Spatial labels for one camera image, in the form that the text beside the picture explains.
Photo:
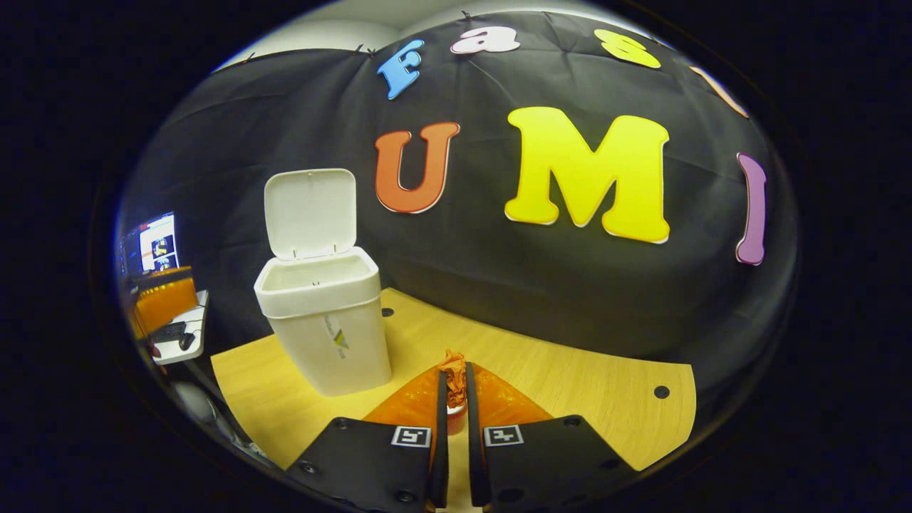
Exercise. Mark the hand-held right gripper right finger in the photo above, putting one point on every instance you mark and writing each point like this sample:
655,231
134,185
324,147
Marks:
476,463

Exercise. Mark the orange paper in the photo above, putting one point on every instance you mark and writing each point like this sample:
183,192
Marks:
452,377

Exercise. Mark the black backdrop cloth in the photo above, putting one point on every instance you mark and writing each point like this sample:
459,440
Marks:
499,285

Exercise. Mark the white desktop garbage bin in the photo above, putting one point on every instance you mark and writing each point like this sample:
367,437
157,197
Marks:
320,342

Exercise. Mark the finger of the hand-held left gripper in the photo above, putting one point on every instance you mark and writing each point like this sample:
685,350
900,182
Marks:
164,303

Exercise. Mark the white side table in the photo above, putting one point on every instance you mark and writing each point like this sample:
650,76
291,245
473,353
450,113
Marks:
198,320

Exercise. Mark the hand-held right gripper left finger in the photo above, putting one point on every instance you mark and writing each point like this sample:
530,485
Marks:
440,456

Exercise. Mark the black keyboard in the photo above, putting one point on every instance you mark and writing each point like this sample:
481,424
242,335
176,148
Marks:
167,332

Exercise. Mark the wooden desktop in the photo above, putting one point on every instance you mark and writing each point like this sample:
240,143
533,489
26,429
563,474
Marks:
570,385

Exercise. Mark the black computer mouse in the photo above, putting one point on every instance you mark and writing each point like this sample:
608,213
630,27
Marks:
187,341

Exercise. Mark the computer monitor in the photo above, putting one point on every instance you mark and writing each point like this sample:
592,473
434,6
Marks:
157,246

